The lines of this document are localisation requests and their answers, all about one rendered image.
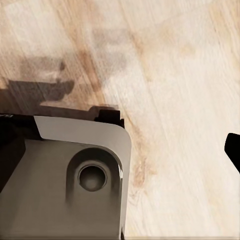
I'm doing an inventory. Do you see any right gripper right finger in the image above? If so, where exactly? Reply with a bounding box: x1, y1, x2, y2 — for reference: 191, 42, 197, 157
224, 132, 240, 173

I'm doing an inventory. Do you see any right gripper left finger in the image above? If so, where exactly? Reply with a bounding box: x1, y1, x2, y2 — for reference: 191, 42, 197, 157
0, 133, 26, 193

